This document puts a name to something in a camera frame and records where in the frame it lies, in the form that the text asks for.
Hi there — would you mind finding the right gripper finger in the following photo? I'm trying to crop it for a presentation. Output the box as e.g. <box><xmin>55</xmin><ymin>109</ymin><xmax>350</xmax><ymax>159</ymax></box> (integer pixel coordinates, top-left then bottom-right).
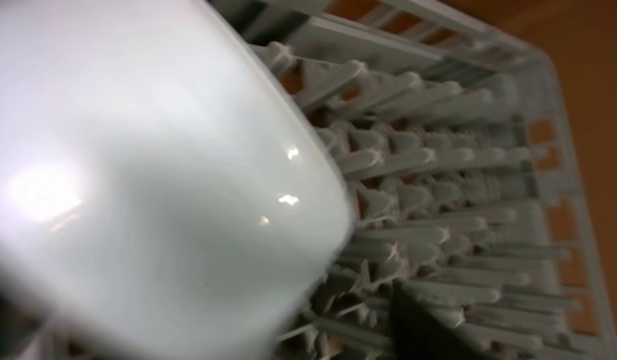
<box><xmin>388</xmin><ymin>280</ymin><xmax>491</xmax><ymax>360</ymax></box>

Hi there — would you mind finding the grey dishwasher rack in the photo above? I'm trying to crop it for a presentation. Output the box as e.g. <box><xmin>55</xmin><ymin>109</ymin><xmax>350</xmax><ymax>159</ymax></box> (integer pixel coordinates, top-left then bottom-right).
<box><xmin>204</xmin><ymin>1</ymin><xmax>617</xmax><ymax>359</ymax></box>

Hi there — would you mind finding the small light blue bowl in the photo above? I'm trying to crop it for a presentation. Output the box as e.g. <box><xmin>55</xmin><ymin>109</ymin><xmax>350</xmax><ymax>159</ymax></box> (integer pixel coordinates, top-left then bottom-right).
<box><xmin>0</xmin><ymin>0</ymin><xmax>353</xmax><ymax>359</ymax></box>

